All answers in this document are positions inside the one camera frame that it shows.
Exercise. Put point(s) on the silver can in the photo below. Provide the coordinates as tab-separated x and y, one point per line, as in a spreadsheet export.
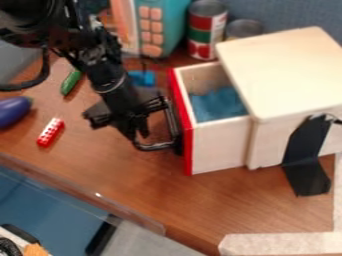
242	28

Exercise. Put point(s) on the drawer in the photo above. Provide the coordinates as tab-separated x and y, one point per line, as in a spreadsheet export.
213	133

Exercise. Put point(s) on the purple toy eggplant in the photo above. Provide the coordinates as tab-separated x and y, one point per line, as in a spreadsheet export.
12	110

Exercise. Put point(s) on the blue cloth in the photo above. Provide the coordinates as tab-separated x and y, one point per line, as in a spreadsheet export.
217	104

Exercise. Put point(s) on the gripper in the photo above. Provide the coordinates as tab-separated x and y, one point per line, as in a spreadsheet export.
116	113

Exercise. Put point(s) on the teal toy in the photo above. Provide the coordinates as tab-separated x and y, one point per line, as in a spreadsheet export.
153	26

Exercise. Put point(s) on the black tape strip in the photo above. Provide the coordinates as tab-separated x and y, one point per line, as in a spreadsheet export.
307	156

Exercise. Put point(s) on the cabinet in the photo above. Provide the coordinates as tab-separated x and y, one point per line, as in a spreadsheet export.
285	80

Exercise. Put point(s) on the blue toy block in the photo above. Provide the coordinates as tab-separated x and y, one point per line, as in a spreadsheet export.
143	78

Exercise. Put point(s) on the red toy block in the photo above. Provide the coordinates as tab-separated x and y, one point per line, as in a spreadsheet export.
50	132

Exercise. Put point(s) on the red and green can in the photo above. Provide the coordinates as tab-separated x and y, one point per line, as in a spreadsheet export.
206	30

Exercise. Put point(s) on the green toy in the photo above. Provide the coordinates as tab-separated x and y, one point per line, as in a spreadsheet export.
71	82

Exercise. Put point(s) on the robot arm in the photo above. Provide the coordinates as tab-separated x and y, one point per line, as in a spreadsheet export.
107	71

